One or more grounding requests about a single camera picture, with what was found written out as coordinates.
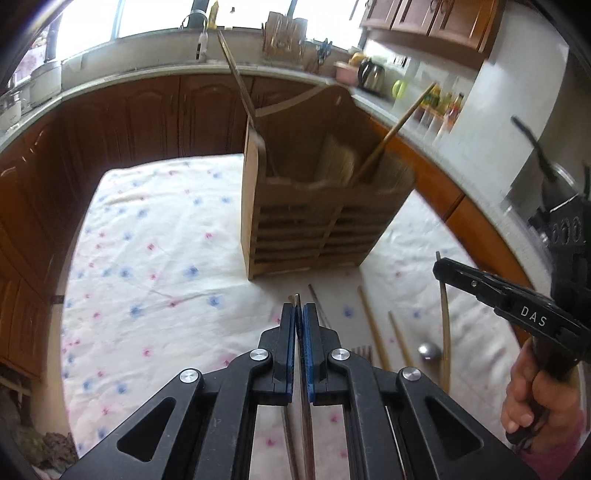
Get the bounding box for green cup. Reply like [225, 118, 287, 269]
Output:
[392, 79, 408, 100]

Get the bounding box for white floral tablecloth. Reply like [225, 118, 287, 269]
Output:
[61, 154, 523, 480]

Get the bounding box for steel fork behind finger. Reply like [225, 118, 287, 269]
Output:
[352, 345, 373, 363]

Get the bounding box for wooden cabinets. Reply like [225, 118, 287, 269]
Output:
[1, 74, 528, 377]
[361, 0, 506, 70]

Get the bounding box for white rice cooker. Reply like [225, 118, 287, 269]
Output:
[29, 60, 61, 108]

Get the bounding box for person's right hand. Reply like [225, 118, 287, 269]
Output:
[501, 338, 581, 454]

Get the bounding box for steel chopstick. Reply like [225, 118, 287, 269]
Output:
[308, 284, 331, 328]
[215, 29, 279, 179]
[294, 293, 317, 480]

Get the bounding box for steel electric kettle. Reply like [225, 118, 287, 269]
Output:
[358, 58, 386, 95]

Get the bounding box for wooden utensil caddy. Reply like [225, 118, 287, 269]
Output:
[240, 85, 415, 279]

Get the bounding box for black wok on stove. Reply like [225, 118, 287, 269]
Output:
[511, 115, 590, 211]

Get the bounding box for yellow bottle on sill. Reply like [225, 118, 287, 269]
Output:
[208, 0, 219, 30]

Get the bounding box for oil bottles group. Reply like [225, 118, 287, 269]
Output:
[412, 84, 465, 137]

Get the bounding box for small white blender appliance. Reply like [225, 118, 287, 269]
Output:
[0, 91, 21, 133]

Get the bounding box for lower wooden cabinets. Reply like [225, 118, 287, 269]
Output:
[1, 74, 528, 377]

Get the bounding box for upper wooden cabinets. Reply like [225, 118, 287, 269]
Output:
[361, 0, 506, 70]

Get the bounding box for wooden cutting board rack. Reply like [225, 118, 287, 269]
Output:
[263, 12, 308, 63]

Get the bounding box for brown wooden chopstick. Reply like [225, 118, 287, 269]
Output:
[389, 311, 415, 367]

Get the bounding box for steel spoon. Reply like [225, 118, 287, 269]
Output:
[417, 342, 443, 363]

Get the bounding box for chrome sink faucet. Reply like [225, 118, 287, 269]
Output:
[180, 9, 208, 63]

